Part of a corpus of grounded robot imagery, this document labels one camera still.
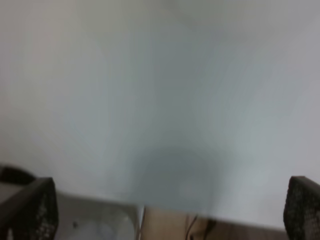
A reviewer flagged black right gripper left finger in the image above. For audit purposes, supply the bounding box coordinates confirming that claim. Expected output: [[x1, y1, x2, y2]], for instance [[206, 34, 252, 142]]
[[0, 165, 59, 240]]

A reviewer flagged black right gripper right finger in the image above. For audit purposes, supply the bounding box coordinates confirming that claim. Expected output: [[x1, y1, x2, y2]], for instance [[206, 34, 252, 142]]
[[283, 176, 320, 240]]

